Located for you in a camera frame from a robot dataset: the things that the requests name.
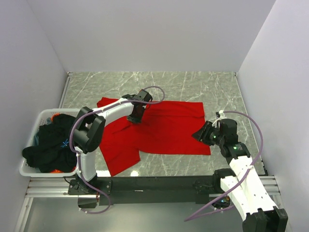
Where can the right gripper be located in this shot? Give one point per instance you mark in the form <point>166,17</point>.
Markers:
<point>202,134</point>

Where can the white laundry basket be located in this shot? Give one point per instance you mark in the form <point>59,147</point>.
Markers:
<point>25,169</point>

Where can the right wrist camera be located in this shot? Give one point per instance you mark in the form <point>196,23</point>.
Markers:
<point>220,115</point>

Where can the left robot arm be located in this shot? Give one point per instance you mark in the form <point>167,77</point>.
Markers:
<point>87,131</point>

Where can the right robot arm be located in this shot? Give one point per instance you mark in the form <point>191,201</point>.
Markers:
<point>240,182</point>

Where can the black garment in basket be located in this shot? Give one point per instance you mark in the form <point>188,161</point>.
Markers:
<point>53,151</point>

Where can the aluminium rail frame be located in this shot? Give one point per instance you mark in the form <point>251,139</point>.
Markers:
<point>58,187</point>

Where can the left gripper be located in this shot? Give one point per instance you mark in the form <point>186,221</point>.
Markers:
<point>131,118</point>

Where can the black base beam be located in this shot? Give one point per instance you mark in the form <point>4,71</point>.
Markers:
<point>161,189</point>

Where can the red polo shirt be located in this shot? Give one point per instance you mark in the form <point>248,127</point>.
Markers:
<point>165,128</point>

